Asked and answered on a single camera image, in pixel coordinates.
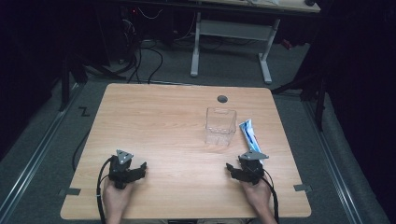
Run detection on clear plastic container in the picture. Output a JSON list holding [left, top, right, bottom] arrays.
[[204, 106, 238, 147]]

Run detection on person's left hand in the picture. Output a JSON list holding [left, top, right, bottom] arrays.
[[102, 177, 134, 217]]

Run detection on blue white toothpaste tube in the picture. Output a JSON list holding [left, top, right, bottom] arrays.
[[238, 119, 265, 166]]

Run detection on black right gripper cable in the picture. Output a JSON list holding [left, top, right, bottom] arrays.
[[261, 169, 280, 224]]

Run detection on thin black cable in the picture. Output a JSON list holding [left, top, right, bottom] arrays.
[[71, 128, 92, 173]]

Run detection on black metal stand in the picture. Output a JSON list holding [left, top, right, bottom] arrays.
[[270, 69, 330, 132], [58, 51, 127, 113]]

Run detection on person's right hand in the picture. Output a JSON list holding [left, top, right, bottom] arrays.
[[242, 178, 273, 214]]

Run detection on white framed wooden desk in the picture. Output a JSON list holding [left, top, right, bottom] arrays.
[[136, 0, 321, 85]]

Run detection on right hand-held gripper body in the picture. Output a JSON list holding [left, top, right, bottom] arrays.
[[237, 150, 270, 187]]

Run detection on grey tape piece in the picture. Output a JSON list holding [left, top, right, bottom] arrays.
[[293, 183, 313, 192], [58, 188, 82, 198]]

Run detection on metal floor rail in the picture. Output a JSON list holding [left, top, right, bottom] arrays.
[[302, 101, 364, 224], [0, 83, 86, 224]]

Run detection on white cable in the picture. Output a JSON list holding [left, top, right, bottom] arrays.
[[136, 7, 164, 21]]

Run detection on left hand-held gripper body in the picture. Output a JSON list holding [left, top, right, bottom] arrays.
[[107, 149, 135, 190]]

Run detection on black floor cables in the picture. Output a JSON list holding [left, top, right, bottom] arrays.
[[120, 18, 164, 85]]

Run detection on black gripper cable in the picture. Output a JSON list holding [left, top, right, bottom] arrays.
[[95, 156, 114, 224], [261, 169, 280, 224]]

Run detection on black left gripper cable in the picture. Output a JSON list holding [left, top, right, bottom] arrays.
[[95, 156, 114, 224]]

